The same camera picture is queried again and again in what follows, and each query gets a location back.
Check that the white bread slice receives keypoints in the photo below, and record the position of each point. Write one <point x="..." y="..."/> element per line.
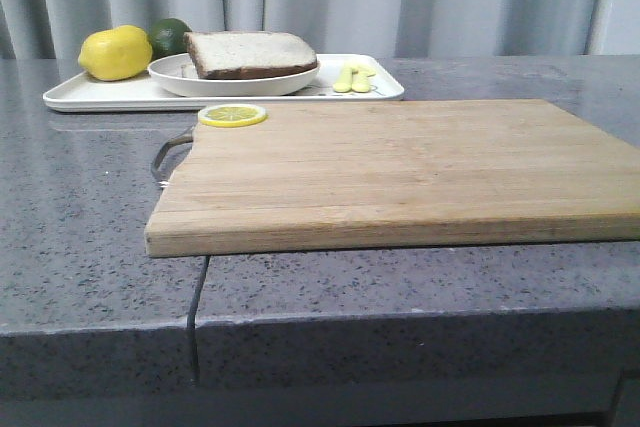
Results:
<point x="238" y="55"/>

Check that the white round plate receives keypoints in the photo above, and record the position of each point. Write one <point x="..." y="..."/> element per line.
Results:
<point x="177" y="74"/>

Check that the white rectangular tray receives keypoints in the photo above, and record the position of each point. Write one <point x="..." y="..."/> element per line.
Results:
<point x="84" y="93"/>

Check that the wooden cutting board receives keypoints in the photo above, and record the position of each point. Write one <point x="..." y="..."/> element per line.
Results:
<point x="334" y="175"/>

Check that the yellow plastic fork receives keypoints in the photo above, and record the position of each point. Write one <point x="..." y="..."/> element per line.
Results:
<point x="344" y="81"/>

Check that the lemon slice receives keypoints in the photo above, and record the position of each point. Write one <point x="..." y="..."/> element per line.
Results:
<point x="232" y="115"/>

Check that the yellow plastic spoon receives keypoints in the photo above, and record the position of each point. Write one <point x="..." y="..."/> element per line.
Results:
<point x="361" y="75"/>

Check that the green lime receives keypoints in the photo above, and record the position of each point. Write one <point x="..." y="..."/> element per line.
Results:
<point x="166" y="37"/>

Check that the yellow lemon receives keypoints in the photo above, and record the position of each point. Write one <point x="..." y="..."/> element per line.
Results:
<point x="116" y="54"/>

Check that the metal cutting board handle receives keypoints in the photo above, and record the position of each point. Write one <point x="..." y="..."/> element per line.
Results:
<point x="161" y="168"/>

